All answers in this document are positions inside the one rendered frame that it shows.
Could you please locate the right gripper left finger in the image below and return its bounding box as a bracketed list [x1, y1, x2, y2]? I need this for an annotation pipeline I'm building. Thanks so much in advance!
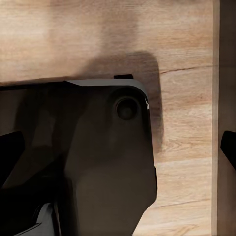
[0, 131, 26, 189]

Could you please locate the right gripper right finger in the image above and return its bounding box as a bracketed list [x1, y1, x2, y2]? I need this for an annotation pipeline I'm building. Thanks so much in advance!
[220, 130, 236, 170]

